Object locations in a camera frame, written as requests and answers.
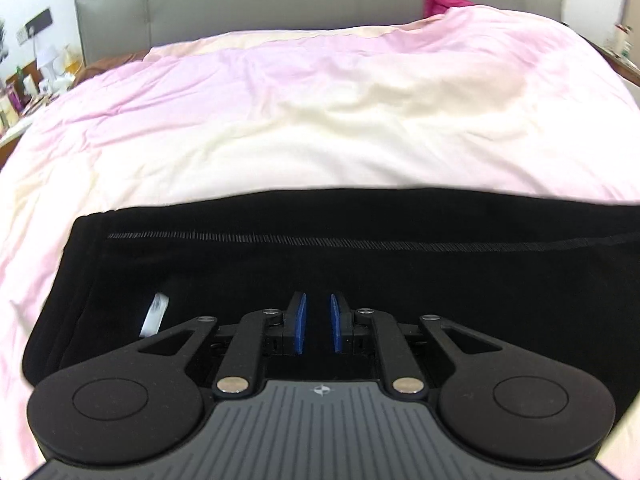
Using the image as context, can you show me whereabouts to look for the magenta pillow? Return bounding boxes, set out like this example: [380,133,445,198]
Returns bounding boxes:
[424,0,474,17]

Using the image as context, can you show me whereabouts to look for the black pants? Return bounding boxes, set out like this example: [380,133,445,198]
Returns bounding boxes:
[20,187,640,428]

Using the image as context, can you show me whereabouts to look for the brown pillow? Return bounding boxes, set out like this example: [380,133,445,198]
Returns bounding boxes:
[74,55,151,82]

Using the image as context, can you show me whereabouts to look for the small white table lamp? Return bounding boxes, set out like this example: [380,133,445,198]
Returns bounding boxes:
[37,45,62,83]

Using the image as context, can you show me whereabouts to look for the yellow pump bottle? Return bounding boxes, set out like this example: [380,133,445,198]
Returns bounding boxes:
[60,45,82,77]

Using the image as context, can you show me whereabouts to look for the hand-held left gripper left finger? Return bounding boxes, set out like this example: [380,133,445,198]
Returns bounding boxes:
[137,291,309,401]

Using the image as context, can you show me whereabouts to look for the pink floral duvet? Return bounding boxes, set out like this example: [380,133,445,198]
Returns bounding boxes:
[0,5,640,468]

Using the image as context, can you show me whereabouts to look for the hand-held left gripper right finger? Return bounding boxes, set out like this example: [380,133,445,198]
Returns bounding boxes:
[327,291,503,401]

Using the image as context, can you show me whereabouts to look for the wooden bedside table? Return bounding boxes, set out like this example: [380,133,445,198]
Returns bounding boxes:
[595,42,640,87]

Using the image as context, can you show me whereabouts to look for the black wall switch panel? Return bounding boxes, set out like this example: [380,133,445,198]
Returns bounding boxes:
[25,7,53,32]

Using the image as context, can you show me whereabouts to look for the cluster of cosmetic bottles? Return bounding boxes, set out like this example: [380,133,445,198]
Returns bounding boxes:
[0,67,38,128]

